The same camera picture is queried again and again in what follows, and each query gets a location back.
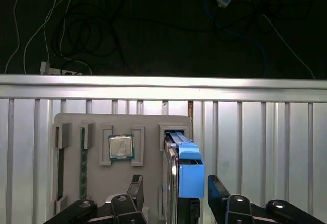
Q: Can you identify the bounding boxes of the blue cable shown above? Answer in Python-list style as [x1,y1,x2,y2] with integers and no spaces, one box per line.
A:
[203,0,268,78]

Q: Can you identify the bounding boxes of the grey parts rack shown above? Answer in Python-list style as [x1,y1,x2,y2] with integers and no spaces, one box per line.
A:
[52,113,195,224]

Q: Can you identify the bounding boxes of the silver CPU chip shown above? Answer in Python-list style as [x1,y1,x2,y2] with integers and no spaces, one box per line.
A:
[108,133,135,162]

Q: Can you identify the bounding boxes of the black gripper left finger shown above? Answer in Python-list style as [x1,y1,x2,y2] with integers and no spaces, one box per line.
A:
[44,174,148,224]

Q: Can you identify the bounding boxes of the green RAM stick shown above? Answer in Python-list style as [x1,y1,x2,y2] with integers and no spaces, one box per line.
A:
[79,127,89,200]

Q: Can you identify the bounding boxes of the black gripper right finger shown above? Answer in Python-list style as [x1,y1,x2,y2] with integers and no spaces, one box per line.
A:
[207,174,325,224]

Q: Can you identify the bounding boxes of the hard disk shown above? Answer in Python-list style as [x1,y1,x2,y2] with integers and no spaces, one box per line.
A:
[162,129,206,224]

